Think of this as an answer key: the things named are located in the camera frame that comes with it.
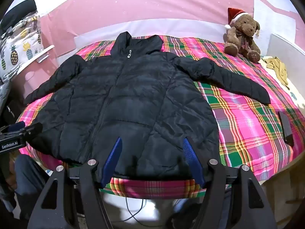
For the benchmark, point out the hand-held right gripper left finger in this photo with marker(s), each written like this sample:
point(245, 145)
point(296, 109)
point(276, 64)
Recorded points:
point(113, 162)

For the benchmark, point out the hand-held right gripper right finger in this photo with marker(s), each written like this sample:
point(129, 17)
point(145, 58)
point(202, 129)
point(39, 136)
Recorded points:
point(190, 157)

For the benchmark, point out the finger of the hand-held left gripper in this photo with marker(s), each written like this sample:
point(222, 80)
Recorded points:
point(16, 126)
point(33, 130)

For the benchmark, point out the black puffer jacket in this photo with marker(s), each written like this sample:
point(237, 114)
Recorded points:
point(133, 100)

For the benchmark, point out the black bag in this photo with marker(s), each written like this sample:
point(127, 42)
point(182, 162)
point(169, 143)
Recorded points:
point(9, 114)

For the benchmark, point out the person's leg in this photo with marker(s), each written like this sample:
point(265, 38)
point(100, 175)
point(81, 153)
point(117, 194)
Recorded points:
point(28, 176)

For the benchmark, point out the pink green plaid blanket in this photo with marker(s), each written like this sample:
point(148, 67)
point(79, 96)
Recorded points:
point(243, 133)

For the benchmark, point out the pineapple print cloth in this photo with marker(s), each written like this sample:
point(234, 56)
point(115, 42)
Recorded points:
point(16, 50)

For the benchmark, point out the black phone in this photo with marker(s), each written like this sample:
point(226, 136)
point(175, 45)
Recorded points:
point(286, 128)

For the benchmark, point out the dark cloth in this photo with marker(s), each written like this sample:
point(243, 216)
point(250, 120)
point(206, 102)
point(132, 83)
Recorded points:
point(19, 12)

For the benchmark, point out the yellow cloth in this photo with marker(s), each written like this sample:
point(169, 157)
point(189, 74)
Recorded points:
point(278, 69)

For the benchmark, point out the brown teddy bear santa hat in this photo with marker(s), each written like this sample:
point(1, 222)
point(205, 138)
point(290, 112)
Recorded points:
point(243, 35)

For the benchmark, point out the white panel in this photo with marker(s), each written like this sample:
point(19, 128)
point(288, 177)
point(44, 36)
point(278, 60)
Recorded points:
point(286, 47)

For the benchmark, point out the pink wall sheet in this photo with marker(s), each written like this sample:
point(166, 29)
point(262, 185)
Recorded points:
point(143, 2)

